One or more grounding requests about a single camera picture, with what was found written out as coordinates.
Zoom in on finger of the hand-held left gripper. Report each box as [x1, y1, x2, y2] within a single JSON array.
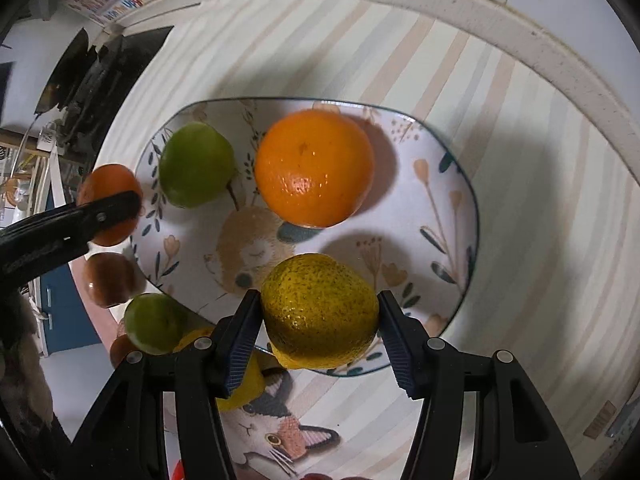
[[0, 191, 143, 288]]

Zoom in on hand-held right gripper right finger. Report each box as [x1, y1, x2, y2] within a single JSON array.
[[376, 290, 583, 480]]

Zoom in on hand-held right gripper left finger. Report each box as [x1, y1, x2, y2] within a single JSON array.
[[70, 289, 264, 480]]

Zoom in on orange tangerine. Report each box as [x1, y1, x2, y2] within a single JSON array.
[[77, 163, 144, 247]]

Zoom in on yellow lemon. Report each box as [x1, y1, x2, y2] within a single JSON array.
[[172, 327, 273, 413]]

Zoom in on brown russet fruit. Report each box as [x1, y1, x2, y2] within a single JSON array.
[[82, 252, 146, 309]]

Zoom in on yellow-green speckled citrus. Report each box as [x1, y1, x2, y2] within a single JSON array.
[[260, 253, 381, 370]]

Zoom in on green plum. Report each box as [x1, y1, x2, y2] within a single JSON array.
[[158, 121, 236, 209], [124, 292, 191, 356]]

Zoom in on dark red-orange fruit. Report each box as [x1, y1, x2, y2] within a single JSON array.
[[109, 332, 138, 368]]

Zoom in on floral oval ceramic plate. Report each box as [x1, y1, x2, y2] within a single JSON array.
[[131, 99, 480, 377]]

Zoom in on person's left forearm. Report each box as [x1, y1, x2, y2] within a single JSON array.
[[0, 290, 56, 441]]

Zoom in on dish rack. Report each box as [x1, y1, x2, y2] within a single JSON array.
[[0, 127, 66, 211]]

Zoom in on black frying pan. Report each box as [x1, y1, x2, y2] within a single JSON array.
[[34, 27, 91, 116]]

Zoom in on striped cat-print mat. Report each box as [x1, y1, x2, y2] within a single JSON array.
[[75, 0, 640, 480]]

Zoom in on black gas hob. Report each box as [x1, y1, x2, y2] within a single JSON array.
[[35, 25, 176, 156]]

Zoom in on large orange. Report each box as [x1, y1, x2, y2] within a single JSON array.
[[254, 109, 376, 228]]

